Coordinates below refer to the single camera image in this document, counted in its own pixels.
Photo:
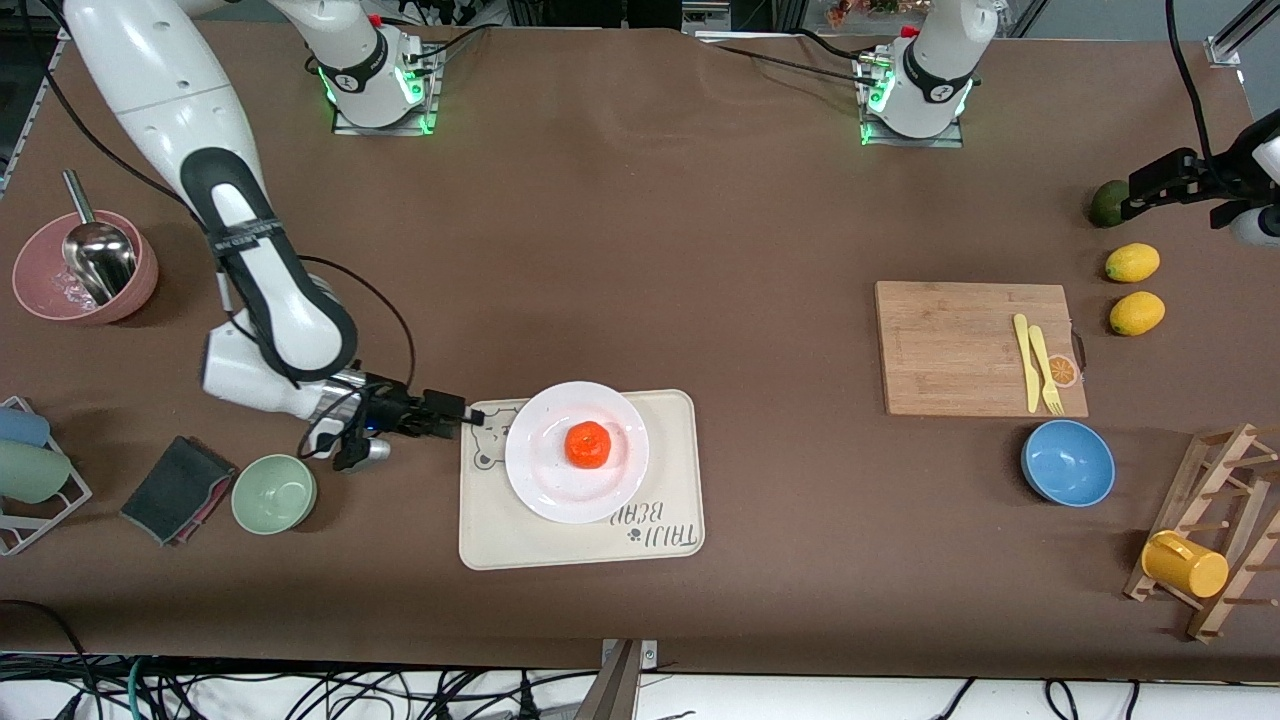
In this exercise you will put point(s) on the dark grey folded cloth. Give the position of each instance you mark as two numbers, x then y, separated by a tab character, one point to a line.
175	490

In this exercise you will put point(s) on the yellow plastic fork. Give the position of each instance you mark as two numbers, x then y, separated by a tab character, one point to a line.
1048	385

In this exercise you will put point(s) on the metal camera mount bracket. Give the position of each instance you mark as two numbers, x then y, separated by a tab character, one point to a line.
620	690

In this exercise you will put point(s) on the white round plate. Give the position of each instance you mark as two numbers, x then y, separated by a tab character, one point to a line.
540	480

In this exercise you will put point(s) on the dark green lime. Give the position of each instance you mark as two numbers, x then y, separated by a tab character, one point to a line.
1106	207

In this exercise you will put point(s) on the yellow plastic mug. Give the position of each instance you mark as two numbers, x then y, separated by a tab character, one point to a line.
1185	565

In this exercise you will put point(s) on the pink bowl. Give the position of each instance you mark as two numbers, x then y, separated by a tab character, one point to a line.
35	290

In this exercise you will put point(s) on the blue cup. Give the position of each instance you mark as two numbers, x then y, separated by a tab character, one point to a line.
22	427

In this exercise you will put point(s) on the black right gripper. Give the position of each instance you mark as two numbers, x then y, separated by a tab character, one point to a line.
392	410

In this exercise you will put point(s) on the yellow plastic knife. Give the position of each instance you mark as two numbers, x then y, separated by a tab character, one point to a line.
1027	370

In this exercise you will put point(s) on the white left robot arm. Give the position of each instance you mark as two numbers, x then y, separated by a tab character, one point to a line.
935	70

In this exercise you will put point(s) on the wooden cutting board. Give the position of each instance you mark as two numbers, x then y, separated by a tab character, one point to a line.
940	350

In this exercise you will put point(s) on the pale green cup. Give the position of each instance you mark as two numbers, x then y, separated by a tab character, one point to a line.
30	472

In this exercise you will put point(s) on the yellow lemon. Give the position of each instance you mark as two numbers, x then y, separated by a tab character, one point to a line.
1137	313
1132	262

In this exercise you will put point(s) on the wooden peg drying rack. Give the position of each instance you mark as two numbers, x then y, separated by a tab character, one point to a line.
1225	480

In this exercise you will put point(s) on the metal scoop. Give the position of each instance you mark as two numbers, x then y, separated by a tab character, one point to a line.
100	260

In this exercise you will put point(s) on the aluminium frame profile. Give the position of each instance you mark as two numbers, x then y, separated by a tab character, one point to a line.
1225	50

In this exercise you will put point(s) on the pale green bowl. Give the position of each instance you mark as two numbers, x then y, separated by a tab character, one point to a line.
274	494

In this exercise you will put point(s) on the blue bowl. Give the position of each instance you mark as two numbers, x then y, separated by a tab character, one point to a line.
1068	463

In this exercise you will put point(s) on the cream bear print tray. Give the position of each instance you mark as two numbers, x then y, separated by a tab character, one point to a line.
680	480

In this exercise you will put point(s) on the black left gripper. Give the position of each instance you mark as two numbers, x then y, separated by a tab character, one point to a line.
1192	177

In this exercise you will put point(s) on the orange mandarin fruit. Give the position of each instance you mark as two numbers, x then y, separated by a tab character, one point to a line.
588	445

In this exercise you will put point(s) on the toy orange slice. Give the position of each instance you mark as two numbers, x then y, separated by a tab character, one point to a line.
1066	372

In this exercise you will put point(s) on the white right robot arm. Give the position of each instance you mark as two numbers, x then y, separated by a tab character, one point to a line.
150	80

